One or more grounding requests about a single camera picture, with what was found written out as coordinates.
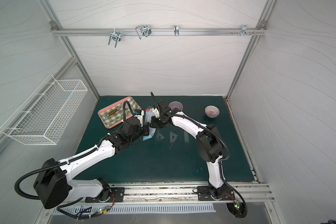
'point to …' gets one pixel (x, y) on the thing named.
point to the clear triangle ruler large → (159, 137)
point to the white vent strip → (186, 207)
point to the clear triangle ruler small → (173, 136)
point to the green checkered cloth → (115, 115)
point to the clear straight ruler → (186, 140)
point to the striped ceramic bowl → (212, 111)
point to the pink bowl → (176, 104)
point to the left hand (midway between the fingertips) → (150, 123)
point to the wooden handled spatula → (111, 112)
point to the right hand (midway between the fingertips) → (150, 125)
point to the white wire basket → (42, 118)
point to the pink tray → (127, 99)
